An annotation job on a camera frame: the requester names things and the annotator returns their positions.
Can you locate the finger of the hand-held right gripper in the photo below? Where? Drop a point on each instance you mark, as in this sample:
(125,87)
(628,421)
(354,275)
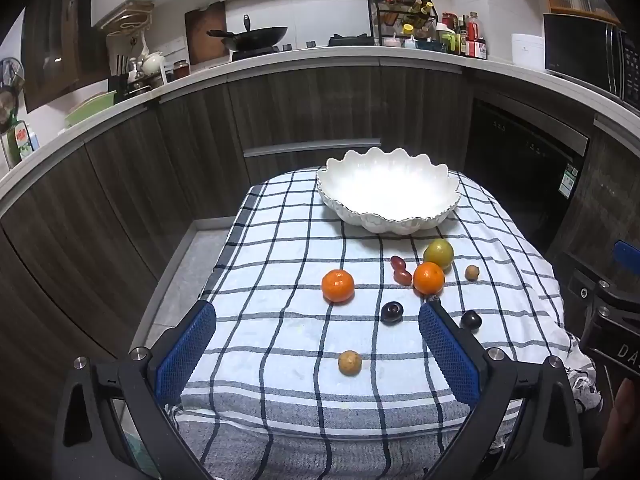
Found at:
(607,290)
(627,254)

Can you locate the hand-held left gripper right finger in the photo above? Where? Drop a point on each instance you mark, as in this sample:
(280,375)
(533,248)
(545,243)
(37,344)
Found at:
(450,355)

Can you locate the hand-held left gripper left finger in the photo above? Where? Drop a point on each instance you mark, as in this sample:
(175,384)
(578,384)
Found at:
(186,355)

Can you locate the dark purple grape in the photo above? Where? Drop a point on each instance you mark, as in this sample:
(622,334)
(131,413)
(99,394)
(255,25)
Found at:
(391,312)
(470,320)

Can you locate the orange mandarin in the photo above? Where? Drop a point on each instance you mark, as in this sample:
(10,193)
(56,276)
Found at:
(429,278)
(338,286)

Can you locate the brown longan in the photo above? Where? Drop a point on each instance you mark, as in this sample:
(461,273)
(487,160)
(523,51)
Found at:
(349,363)
(472,272)

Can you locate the white scalloped bowl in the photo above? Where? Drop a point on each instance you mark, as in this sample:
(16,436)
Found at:
(390,190)

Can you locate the person's right hand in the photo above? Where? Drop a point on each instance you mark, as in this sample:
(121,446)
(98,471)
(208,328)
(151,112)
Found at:
(622,420)

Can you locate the red cherry tomato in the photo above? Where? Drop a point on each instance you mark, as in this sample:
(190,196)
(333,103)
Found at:
(398,262)
(403,276)

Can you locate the blue checked white tablecloth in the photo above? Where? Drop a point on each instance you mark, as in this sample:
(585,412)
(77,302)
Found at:
(280,320)

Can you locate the yellow green citrus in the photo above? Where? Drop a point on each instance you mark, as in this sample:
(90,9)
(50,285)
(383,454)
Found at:
(439,254)

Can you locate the black built-in dishwasher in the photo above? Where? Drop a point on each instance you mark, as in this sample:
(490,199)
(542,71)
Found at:
(520,160)

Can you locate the black microwave oven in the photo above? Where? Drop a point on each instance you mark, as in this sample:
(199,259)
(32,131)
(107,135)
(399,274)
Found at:
(575,45)

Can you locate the white canister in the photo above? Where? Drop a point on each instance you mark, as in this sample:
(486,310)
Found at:
(527,51)

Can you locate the kitchen counter with wood cabinets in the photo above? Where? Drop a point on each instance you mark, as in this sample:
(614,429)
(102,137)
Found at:
(200,125)

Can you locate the green tray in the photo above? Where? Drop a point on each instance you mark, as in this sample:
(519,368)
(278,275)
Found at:
(90,110)

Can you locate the green bottle with red label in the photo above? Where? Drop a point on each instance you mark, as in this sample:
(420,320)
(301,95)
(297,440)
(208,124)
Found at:
(20,142)

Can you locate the group of condiment bottles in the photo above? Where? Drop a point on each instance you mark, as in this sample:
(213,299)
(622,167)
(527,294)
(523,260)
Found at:
(462,37)

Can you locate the brown lidded jar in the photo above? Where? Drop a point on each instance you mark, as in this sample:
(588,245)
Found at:
(181,69)

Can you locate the white teapot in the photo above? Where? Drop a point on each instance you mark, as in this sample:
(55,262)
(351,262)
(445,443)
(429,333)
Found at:
(153,62)

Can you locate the striped utensil holder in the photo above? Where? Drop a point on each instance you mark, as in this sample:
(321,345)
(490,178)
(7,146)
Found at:
(122,67)

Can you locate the brown wooden cutting board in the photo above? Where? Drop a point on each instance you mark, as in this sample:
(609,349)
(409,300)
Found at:
(200,30)

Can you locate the black wok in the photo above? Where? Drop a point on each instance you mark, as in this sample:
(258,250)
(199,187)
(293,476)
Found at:
(260,36)

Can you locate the black stove grate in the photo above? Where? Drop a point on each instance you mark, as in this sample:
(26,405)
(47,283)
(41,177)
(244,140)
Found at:
(352,40)

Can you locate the small desk fan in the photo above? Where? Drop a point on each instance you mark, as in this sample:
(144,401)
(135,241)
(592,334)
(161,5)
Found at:
(11,72)

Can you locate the gold wall rack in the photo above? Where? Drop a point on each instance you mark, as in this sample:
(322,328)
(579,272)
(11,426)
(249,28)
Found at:
(129,17)

